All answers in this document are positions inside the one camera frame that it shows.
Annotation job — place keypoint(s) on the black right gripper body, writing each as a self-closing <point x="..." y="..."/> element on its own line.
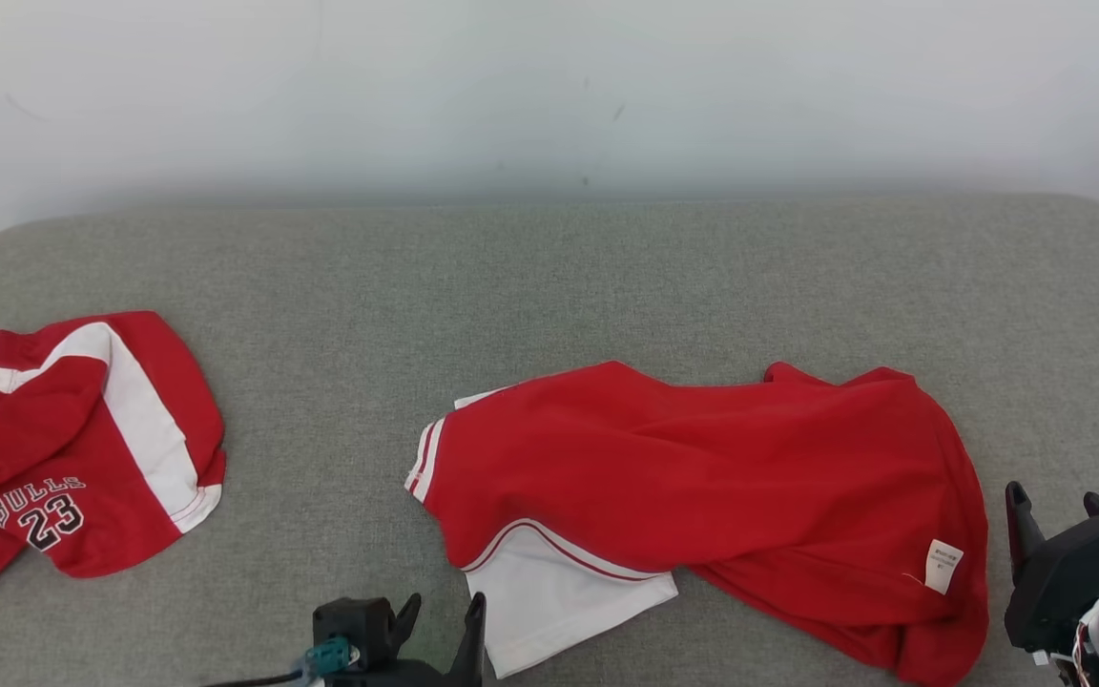
<point x="1074" y="582"/>

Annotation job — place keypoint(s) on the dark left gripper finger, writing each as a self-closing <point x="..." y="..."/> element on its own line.
<point x="470" y="644"/>
<point x="407" y="620"/>

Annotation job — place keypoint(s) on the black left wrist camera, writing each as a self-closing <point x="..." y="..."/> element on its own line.
<point x="354" y="625"/>

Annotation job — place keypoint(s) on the red Bulls 23 shorts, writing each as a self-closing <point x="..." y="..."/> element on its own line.
<point x="63" y="448"/>

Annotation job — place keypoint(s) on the red basketball jersey white sleeves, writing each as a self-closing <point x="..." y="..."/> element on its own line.
<point x="702" y="468"/>

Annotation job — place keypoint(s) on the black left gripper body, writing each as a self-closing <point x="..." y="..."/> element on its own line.
<point x="397" y="676"/>

